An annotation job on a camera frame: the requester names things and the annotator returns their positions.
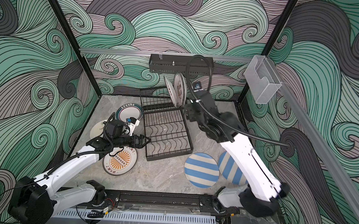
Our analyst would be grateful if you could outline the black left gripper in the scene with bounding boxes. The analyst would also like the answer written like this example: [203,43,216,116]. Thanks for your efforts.
[112,132,151,151]

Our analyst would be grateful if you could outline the black wire dish rack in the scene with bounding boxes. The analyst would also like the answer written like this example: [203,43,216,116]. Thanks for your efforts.
[139,87,193,161]

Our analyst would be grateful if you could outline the blue striped plate large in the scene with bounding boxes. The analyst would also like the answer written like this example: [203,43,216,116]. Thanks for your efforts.
[184,153,220,188]

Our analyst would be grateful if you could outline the white plate green flower outline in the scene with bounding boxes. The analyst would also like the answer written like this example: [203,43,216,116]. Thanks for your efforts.
[183,77,188,105]

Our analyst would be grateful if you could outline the white plate red characters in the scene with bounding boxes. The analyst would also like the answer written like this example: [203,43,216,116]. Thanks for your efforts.
[173,73,186,107]

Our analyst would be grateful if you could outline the orange sunburst plate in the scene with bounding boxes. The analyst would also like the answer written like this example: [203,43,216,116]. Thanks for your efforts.
[164,76,177,107]
[103,147,138,176]

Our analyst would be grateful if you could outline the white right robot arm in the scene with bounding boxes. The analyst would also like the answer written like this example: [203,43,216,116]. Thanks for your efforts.
[184,55,290,218]

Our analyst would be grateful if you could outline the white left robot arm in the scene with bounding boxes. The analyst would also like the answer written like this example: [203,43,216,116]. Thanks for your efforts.
[0,117,151,224]

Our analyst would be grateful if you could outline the green-rimmed white plate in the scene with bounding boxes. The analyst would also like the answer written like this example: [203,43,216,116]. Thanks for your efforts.
[115,103,144,122]

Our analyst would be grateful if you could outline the cream plate black drawing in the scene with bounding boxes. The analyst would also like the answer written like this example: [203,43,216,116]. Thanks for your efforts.
[90,120,107,139]

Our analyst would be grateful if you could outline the blue striped plate right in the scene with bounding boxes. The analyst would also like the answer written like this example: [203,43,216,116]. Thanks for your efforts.
[218,151,248,186]

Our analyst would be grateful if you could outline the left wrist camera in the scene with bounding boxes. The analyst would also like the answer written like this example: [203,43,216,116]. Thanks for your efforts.
[125,117,140,136]

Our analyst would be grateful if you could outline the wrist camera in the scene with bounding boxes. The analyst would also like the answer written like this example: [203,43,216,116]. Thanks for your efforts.
[192,81,202,91]
[125,117,140,136]

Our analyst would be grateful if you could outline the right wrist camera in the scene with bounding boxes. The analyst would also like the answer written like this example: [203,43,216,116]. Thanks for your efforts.
[192,81,202,91]

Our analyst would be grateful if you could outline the clear acrylic wall box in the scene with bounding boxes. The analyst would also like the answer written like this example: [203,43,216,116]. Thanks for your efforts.
[244,55,282,104]

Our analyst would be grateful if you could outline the white slotted cable duct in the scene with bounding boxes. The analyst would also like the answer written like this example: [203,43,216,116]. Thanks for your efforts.
[53,208,217,224]

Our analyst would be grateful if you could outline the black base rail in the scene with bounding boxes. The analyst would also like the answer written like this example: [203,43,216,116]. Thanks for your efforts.
[70,187,282,218]

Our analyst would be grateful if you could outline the black wall-mounted tray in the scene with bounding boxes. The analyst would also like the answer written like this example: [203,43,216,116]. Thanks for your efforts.
[149,54,214,76]

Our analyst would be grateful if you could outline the aluminium rail back wall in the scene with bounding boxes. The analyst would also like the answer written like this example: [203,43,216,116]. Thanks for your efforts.
[79,47,252,63]

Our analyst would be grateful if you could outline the aluminium rail wall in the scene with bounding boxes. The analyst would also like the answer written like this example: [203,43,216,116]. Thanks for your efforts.
[79,47,252,63]
[269,61,359,224]

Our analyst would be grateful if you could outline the aluminium rail right wall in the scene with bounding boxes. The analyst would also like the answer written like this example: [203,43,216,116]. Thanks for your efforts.
[269,61,359,224]

